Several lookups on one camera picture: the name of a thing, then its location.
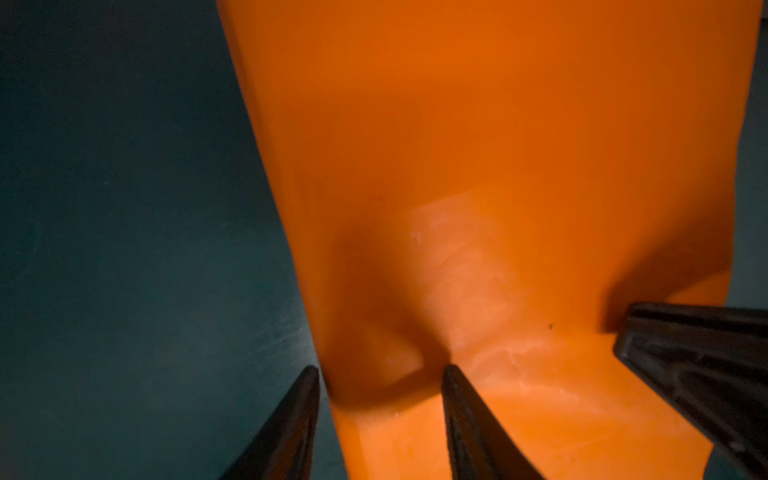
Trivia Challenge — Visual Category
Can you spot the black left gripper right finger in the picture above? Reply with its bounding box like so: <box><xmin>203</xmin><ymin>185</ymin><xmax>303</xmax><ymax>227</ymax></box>
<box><xmin>441</xmin><ymin>364</ymin><xmax>543</xmax><ymax>480</ymax></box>

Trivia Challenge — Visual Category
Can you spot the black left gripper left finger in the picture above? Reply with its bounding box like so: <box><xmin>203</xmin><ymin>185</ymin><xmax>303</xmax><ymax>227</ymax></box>
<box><xmin>221</xmin><ymin>366</ymin><xmax>320</xmax><ymax>480</ymax></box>

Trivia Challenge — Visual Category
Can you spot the orange wrapping paper sheet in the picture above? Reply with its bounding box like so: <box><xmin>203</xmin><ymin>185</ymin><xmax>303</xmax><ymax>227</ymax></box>
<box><xmin>218</xmin><ymin>1</ymin><xmax>762</xmax><ymax>479</ymax></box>

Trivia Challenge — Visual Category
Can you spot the green table mat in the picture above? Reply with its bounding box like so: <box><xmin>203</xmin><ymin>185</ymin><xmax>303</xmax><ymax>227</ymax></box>
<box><xmin>1</xmin><ymin>1</ymin><xmax>767</xmax><ymax>479</ymax></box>

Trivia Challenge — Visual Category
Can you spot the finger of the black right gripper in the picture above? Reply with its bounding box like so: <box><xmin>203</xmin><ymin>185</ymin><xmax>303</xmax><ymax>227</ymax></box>
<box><xmin>613</xmin><ymin>302</ymin><xmax>767</xmax><ymax>479</ymax></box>

